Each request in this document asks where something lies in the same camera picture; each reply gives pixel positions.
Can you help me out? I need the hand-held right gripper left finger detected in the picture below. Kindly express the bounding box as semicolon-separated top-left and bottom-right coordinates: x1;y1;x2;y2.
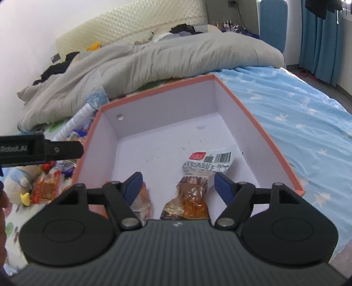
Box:
56;172;143;229

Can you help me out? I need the translucent light blue plastic bag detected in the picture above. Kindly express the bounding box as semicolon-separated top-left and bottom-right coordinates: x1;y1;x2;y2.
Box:
84;88;110;112

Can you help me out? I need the white duck plush toy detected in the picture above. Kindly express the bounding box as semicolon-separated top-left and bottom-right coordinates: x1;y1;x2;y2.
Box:
0;164;36;205

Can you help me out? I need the grey duvet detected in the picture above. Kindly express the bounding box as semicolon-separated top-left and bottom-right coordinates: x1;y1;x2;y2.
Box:
17;32;285;132

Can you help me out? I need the fruit printed sheet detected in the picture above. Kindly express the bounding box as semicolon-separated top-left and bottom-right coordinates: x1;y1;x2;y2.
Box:
0;78;176;277

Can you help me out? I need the blue curtain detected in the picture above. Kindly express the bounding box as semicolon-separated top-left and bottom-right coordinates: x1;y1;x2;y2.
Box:
298;0;345;87

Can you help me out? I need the blue snack packet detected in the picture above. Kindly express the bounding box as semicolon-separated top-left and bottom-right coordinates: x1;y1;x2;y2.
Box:
56;158;78;175

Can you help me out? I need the cream quilted headboard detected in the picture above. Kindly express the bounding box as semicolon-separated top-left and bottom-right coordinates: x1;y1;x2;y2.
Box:
55;0;208;53

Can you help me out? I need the white spray bottle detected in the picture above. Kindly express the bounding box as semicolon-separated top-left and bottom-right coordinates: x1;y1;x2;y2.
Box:
52;103;98;141

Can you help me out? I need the pile of black clothes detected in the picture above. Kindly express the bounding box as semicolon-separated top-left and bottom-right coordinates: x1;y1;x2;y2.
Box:
33;52;80;86

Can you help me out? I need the clear brown snack packet white label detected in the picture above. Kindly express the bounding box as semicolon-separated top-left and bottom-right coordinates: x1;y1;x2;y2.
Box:
160;151;234;220

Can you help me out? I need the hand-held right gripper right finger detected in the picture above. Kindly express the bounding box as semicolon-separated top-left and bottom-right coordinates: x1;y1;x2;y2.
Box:
213;172;301;229

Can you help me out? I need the blue star bed sheet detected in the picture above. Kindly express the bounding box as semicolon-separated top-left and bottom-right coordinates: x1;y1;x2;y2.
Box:
214;66;352;264

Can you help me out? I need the small orange snack packet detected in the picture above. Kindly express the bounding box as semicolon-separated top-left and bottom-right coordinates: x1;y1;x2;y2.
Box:
129;183;152;220

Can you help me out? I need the clear orange snack packet red logo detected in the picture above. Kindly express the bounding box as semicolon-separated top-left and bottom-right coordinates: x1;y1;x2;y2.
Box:
30;170;61;204

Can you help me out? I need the hanging dark jacket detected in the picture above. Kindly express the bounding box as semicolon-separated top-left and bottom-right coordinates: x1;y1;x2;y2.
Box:
305;0;343;20

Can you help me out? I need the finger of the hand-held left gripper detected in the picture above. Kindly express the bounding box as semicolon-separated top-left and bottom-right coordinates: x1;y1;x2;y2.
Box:
44;140;84;161

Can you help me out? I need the pink cardboard box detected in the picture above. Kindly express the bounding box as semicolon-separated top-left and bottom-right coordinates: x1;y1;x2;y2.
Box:
72;74;306;220

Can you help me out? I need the group of small bottles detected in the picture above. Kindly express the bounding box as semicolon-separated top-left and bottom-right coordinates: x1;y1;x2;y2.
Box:
216;19;240;31

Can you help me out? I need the black garment on pillow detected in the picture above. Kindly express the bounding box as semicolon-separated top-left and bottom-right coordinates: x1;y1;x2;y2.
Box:
169;24;204;36

